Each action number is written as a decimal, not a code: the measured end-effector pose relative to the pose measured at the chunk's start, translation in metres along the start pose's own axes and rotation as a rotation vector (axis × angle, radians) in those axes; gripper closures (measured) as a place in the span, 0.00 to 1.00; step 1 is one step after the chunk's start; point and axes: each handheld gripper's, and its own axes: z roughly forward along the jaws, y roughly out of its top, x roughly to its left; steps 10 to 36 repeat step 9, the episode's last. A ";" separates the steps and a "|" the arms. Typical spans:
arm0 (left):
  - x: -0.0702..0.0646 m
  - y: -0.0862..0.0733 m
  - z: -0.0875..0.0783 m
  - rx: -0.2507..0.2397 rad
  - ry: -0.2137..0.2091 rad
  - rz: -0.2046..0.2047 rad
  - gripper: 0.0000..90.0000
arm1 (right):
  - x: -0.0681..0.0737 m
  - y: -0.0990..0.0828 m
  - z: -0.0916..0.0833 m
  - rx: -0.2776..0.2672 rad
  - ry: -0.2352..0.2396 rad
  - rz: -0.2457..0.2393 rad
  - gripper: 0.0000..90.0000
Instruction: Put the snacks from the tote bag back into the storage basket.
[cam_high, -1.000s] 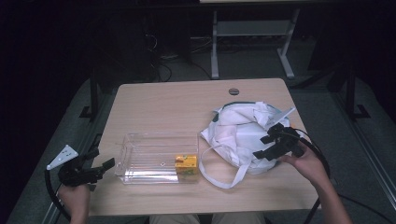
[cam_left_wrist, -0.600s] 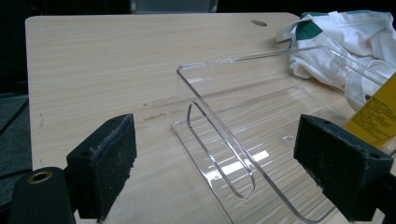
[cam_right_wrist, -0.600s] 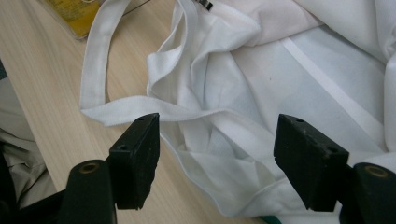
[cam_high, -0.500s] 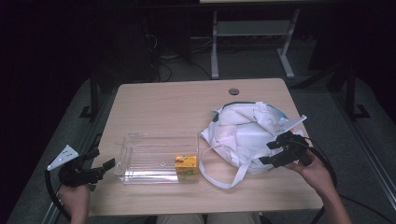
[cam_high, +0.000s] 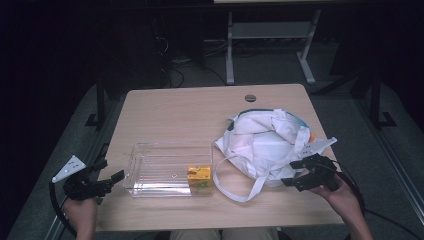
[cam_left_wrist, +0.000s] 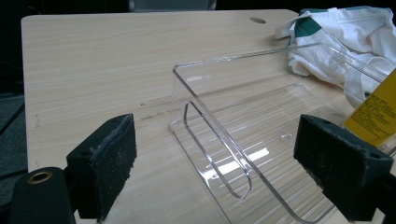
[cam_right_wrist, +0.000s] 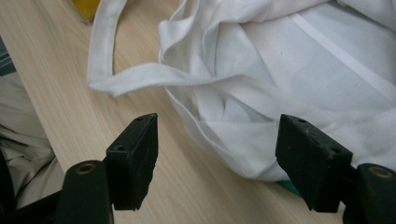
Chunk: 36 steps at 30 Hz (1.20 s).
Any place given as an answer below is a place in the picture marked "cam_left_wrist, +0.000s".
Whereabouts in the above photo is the yellow juice carton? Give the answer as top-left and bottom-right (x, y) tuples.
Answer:
(343, 68), (396, 148)

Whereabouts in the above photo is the white tote bag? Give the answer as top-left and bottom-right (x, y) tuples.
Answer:
(274, 7), (396, 110)

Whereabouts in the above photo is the clear plastic tray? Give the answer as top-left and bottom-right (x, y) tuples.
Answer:
(169, 41), (396, 224)

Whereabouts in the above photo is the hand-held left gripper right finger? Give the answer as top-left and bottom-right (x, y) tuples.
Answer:
(292, 113), (395, 222)

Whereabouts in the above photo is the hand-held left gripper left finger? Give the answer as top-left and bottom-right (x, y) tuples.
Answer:
(65, 112), (138, 223)

